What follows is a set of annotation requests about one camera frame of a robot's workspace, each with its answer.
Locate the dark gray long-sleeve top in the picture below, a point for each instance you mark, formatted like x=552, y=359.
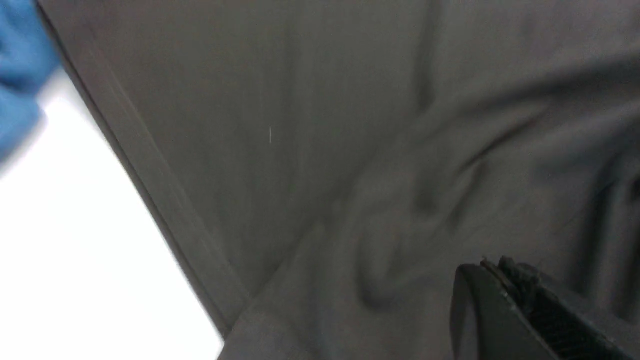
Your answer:
x=321, y=168

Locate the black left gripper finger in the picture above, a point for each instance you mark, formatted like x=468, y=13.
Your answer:
x=512, y=311

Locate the blue crumpled garment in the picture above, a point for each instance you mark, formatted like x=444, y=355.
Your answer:
x=27, y=60

